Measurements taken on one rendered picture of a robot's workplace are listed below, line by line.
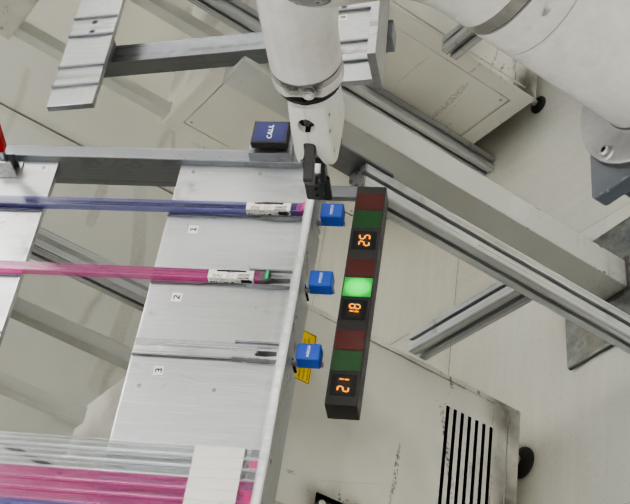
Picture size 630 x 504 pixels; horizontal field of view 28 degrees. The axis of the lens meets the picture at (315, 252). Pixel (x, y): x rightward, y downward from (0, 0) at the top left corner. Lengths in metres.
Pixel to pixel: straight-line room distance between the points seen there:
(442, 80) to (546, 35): 1.58
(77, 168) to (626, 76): 0.92
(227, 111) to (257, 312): 1.29
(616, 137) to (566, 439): 1.10
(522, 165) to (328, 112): 1.31
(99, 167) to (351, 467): 0.60
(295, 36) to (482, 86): 1.34
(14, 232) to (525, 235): 0.86
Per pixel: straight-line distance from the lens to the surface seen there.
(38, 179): 1.81
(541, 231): 2.15
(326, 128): 1.46
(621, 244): 2.33
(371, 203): 1.68
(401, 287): 2.91
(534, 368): 2.38
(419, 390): 2.10
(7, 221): 1.78
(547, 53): 1.11
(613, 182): 1.19
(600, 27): 1.11
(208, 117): 2.86
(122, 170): 1.80
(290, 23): 1.36
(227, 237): 1.67
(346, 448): 1.96
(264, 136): 1.71
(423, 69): 2.66
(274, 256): 1.63
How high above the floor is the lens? 1.36
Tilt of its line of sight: 24 degrees down
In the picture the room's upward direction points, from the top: 62 degrees counter-clockwise
